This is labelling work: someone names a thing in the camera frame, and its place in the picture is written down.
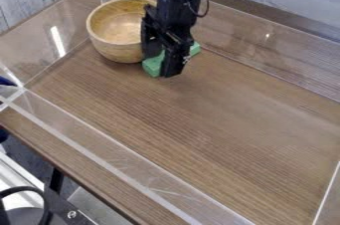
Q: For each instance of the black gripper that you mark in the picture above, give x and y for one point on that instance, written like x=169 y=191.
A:
x=165 y=28

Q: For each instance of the green rectangular block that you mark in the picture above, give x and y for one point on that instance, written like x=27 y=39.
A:
x=153 y=64

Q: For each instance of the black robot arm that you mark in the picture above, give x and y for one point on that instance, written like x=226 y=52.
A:
x=193 y=9

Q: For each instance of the brown wooden bowl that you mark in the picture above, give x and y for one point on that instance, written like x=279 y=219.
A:
x=114 y=26

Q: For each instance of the black table leg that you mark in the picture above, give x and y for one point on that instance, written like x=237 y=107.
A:
x=57 y=181

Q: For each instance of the clear acrylic tray wall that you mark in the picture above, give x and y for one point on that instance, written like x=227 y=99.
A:
x=230 y=145

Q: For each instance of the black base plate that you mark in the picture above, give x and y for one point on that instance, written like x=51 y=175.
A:
x=63 y=212

